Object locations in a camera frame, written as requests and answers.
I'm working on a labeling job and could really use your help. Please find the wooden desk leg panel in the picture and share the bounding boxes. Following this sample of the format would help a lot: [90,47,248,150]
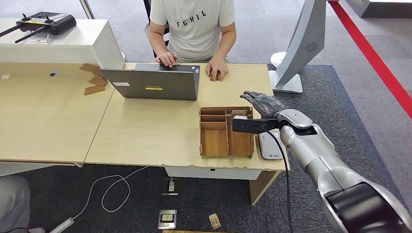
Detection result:
[249,170,279,206]

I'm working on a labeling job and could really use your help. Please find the white under-desk drawer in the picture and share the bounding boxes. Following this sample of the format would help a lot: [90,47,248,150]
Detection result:
[164,166,271,181]

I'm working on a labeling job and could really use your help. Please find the wooden desk organizer tray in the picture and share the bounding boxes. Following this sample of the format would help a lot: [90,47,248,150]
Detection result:
[199,106,256,159]

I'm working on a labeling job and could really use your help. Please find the person's left hand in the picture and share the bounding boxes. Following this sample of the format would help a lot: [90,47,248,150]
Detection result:
[206,57,229,83]

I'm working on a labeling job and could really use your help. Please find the clear acrylic stand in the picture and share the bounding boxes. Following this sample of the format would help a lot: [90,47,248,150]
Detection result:
[30,32,51,44]

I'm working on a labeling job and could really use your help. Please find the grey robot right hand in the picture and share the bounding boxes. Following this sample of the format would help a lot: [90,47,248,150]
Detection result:
[240,90,287,119]

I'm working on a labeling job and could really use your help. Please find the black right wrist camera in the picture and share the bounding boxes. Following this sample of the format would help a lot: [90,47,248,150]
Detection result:
[231,116,281,135]

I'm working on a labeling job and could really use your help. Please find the silver floor socket box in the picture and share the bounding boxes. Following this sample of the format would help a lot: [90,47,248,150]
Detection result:
[157,209,178,230]

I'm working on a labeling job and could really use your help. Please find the grey platform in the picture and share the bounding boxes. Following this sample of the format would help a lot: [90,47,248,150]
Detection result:
[346,0,412,19]

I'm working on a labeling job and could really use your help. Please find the white power cable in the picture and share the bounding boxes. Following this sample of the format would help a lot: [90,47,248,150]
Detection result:
[72,166,150,221]

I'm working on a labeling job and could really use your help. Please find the patterned card on floor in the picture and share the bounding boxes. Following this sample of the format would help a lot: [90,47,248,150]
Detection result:
[208,213,222,230]

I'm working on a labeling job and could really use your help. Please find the white round base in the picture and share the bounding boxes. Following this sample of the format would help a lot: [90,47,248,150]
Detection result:
[270,51,287,70]

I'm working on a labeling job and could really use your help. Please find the black remote controller with antennas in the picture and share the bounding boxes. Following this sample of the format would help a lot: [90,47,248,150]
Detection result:
[0,12,77,44]

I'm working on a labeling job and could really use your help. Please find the metal pole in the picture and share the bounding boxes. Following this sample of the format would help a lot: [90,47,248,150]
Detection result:
[79,0,96,20]

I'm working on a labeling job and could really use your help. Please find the red barrier strip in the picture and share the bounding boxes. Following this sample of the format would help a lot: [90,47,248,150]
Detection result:
[328,0,412,119]

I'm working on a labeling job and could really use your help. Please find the person's right hand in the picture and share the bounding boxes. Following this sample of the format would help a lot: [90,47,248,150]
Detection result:
[156,52,178,68]

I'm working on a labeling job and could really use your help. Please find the person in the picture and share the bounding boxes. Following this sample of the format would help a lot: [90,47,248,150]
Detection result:
[147,0,237,83]

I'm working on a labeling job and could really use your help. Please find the grey kiosk stand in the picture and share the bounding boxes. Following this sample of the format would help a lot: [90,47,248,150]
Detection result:
[269,0,327,95]

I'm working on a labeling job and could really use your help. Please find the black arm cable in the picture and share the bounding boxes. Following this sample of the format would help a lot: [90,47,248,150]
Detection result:
[257,127,294,233]

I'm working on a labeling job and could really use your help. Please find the grey white card reader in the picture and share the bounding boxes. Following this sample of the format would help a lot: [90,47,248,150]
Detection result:
[257,130,285,161]

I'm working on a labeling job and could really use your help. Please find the white power strip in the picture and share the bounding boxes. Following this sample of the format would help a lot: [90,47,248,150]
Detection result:
[49,217,75,233]

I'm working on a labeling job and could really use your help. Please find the white desk frame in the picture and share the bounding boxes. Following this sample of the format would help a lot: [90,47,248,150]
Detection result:
[0,162,84,178]

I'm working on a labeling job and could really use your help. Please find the white cabinet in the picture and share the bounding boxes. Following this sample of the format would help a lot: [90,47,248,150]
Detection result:
[0,18,126,70]

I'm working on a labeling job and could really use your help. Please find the person's leg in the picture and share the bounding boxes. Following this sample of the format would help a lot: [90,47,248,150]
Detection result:
[0,175,46,233]

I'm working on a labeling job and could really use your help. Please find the grey laptop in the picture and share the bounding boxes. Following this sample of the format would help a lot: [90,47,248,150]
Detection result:
[100,63,201,101]

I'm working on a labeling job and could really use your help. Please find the dark floor outlet plate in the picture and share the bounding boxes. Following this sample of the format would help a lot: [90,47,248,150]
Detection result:
[162,178,180,197]

